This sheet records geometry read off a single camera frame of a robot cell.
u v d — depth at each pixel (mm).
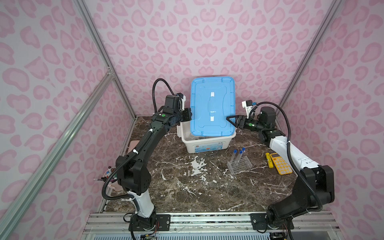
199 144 888
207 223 745
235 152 994
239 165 921
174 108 646
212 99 819
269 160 927
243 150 1007
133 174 457
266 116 625
